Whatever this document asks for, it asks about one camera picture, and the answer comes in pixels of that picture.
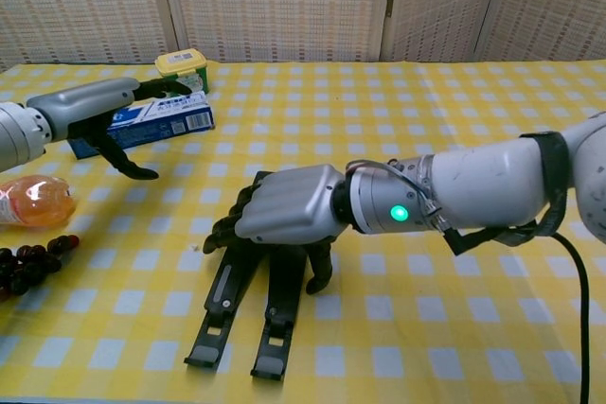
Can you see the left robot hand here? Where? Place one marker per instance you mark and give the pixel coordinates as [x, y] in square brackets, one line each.
[85, 101]

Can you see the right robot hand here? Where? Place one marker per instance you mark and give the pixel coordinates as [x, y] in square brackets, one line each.
[284, 205]

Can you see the black folding laptop stand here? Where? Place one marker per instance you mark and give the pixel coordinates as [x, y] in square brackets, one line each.
[284, 276]

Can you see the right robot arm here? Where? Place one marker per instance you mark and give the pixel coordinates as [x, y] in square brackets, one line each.
[487, 186]

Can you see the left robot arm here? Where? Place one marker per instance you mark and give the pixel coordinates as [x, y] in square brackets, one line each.
[19, 134]

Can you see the yellow checkered tablecloth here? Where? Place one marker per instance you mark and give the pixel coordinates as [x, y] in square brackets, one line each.
[426, 328]

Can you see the yellow green lidded container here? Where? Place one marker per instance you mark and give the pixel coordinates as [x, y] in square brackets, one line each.
[180, 61]

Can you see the blue toothpaste box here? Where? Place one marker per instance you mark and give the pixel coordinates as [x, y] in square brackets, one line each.
[189, 117]

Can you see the orange drink bottle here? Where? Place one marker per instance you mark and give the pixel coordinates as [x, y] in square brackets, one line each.
[38, 205]

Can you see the dark red grape bunch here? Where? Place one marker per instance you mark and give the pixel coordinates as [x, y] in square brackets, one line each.
[28, 264]

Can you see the brass screen hinge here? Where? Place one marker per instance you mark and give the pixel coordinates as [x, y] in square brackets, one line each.
[390, 4]

